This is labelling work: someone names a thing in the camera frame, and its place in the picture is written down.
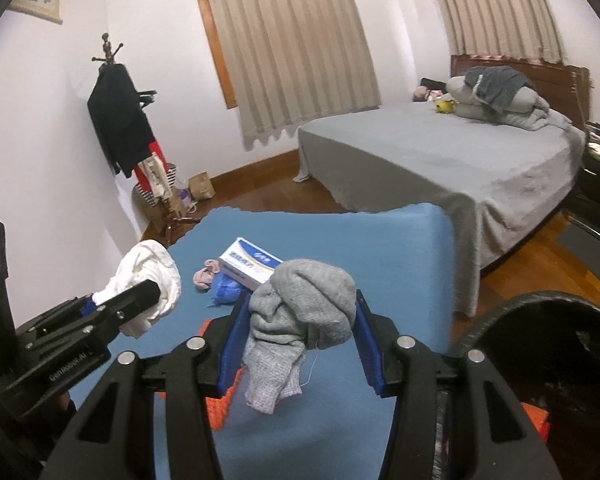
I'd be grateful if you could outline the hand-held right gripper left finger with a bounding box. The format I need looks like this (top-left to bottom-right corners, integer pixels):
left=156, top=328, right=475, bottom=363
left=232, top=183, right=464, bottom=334
left=39, top=290, right=253, bottom=480

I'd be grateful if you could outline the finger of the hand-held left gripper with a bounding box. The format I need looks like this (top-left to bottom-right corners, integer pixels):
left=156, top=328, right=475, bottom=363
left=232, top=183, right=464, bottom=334
left=77, top=280, right=162, bottom=348
left=14, top=296, right=101, bottom=342

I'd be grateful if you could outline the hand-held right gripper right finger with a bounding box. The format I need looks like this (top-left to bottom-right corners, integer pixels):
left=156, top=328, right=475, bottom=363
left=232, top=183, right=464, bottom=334
left=352, top=289, right=563, bottom=480

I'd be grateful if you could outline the white cloth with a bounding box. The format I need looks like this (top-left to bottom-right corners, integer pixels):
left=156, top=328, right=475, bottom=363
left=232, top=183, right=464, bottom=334
left=92, top=240, right=182, bottom=340

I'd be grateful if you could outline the grey knitted cloth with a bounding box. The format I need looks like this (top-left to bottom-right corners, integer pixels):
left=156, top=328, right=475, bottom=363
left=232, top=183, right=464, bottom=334
left=242, top=258, right=357, bottom=415

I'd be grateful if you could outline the black trash bin with liner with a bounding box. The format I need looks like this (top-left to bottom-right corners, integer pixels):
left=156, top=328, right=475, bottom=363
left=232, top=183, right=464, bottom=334
left=452, top=291, right=600, bottom=480

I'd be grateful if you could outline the small orange foam net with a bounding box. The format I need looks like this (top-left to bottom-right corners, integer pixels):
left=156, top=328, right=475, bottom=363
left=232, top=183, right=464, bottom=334
left=521, top=402, right=552, bottom=442

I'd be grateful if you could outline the large orange foam net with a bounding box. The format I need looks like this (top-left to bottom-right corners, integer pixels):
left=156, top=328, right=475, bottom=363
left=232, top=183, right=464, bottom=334
left=202, top=317, right=246, bottom=431

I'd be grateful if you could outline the blue cloth ball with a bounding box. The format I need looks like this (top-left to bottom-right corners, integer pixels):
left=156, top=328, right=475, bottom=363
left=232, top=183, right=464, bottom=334
left=207, top=270, right=248, bottom=307

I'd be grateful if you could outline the pink face mask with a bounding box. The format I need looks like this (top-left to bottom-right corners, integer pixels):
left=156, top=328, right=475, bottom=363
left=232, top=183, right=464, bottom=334
left=193, top=259, right=222, bottom=291

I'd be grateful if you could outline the blue table mat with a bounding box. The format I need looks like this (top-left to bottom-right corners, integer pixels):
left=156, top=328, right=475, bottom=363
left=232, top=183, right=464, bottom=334
left=67, top=202, right=453, bottom=480

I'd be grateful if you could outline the white and blue box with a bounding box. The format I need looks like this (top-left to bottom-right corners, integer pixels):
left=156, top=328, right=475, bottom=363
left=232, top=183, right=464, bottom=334
left=217, top=237, right=285, bottom=292

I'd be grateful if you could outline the striped bag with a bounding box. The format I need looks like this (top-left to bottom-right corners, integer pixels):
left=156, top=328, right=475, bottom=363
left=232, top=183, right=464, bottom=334
left=134, top=162, right=178, bottom=208

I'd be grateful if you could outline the cream garment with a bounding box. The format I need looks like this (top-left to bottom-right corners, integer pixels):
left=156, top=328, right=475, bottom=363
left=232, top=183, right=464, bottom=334
left=142, top=157, right=173, bottom=201

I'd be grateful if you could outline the red garment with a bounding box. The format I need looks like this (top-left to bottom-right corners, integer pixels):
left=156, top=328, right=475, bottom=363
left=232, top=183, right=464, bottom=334
left=132, top=142, right=166, bottom=196

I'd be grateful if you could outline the brown paper bag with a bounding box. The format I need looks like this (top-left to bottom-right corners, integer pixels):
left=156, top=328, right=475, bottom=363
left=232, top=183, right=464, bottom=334
left=188, top=171, right=216, bottom=202

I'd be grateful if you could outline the black jacket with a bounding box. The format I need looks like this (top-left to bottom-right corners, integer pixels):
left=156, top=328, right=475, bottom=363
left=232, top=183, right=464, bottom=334
left=87, top=63, right=157, bottom=178

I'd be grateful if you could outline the bed with grey sheet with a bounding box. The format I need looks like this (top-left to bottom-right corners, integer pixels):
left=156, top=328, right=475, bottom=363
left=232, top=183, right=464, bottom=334
left=294, top=101, right=587, bottom=318

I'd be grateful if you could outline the dark grey floor mat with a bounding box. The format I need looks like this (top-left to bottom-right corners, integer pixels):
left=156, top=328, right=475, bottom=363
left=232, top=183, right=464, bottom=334
left=557, top=220, right=600, bottom=288

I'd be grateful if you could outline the wooden coat rack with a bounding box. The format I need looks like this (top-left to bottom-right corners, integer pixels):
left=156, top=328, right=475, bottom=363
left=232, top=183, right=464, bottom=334
left=91, top=32, right=202, bottom=248

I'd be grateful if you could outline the black metal chair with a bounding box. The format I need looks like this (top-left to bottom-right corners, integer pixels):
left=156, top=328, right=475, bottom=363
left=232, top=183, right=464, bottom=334
left=565, top=120, right=600, bottom=248

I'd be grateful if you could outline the folded grey quilt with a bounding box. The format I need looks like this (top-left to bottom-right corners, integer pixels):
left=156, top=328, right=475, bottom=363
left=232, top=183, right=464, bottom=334
left=445, top=75, right=571, bottom=133

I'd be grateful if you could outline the dark grey garment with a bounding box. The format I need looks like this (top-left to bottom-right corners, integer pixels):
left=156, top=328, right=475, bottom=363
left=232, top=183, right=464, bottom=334
left=465, top=66, right=533, bottom=113

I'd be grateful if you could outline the grey pillow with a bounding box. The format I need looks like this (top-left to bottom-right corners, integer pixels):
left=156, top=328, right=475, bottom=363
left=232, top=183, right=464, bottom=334
left=532, top=107, right=576, bottom=133

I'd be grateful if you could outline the wide beige curtain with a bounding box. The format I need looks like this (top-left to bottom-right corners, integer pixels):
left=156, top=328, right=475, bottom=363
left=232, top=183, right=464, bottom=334
left=202, top=0, right=382, bottom=150

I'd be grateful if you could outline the wooden bed headboard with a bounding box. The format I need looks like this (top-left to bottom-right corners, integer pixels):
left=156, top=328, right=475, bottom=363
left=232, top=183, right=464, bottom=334
left=450, top=54, right=592, bottom=131

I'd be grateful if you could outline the narrow beige curtain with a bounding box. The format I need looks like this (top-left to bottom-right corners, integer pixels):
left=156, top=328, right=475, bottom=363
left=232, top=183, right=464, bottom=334
left=427, top=0, right=566, bottom=65

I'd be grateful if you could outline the wooden window frame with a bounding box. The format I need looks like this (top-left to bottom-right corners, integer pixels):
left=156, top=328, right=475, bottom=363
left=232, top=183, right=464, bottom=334
left=194, top=0, right=238, bottom=109

